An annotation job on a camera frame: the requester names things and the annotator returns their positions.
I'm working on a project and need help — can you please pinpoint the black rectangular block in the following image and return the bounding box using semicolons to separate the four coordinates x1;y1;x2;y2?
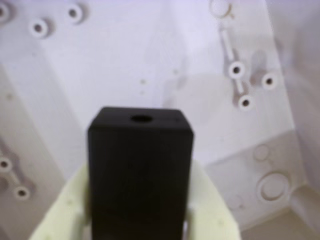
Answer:
86;106;195;240

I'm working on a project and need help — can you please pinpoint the white plastic box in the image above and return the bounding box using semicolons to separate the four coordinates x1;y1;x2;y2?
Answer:
0;0;320;240

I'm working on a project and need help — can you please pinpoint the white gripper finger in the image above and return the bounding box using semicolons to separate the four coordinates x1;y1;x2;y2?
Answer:
184;159;243;240
29;166;92;240

